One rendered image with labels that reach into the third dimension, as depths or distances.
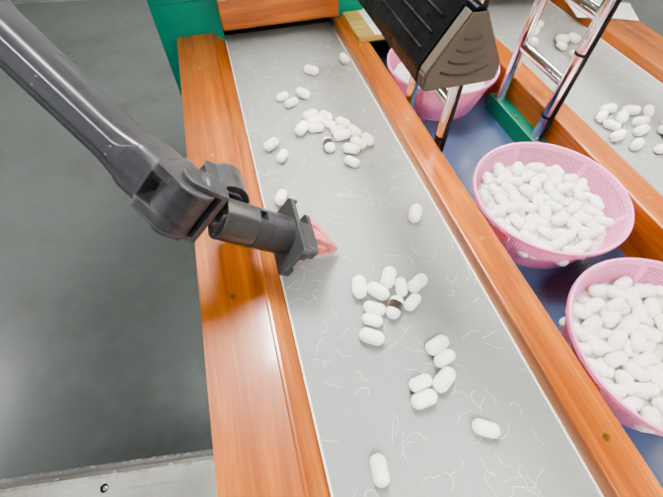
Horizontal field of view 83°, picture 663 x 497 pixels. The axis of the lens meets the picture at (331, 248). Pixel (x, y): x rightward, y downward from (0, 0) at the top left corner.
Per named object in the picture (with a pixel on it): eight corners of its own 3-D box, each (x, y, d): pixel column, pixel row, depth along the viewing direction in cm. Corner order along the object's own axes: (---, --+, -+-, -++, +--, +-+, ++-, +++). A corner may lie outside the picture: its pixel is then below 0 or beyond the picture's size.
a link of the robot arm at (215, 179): (148, 232, 44) (185, 178, 41) (145, 176, 51) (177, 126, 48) (234, 259, 52) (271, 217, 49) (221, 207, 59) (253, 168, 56)
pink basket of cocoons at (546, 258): (545, 313, 63) (574, 285, 55) (430, 214, 75) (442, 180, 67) (628, 236, 72) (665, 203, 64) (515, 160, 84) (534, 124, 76)
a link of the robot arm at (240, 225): (203, 246, 47) (223, 213, 44) (196, 211, 51) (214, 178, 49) (252, 256, 51) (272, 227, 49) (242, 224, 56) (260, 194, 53)
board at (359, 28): (358, 42, 96) (358, 37, 95) (341, 16, 104) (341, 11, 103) (476, 26, 101) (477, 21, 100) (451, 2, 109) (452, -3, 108)
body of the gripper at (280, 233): (300, 199, 57) (257, 184, 52) (315, 253, 51) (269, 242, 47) (277, 225, 60) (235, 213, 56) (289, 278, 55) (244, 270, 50)
